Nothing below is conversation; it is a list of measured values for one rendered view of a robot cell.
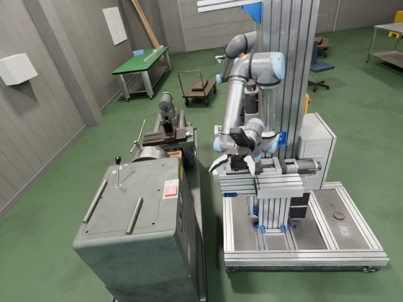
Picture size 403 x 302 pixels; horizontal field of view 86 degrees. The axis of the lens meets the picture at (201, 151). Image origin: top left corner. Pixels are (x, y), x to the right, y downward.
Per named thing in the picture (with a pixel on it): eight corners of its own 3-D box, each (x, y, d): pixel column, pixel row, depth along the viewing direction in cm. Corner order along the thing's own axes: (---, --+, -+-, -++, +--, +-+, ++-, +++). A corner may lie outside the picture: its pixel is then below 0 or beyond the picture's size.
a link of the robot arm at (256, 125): (264, 133, 98) (265, 117, 93) (259, 148, 90) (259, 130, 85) (247, 132, 101) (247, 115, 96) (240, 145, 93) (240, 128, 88)
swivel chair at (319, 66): (324, 82, 506) (333, 33, 447) (332, 91, 461) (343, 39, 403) (297, 84, 516) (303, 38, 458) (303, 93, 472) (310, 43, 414)
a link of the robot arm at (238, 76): (228, 48, 103) (209, 150, 101) (251, 47, 98) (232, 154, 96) (234, 60, 113) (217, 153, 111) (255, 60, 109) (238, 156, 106)
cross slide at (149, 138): (186, 141, 211) (185, 137, 209) (143, 147, 214) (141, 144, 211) (186, 132, 226) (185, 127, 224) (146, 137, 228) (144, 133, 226)
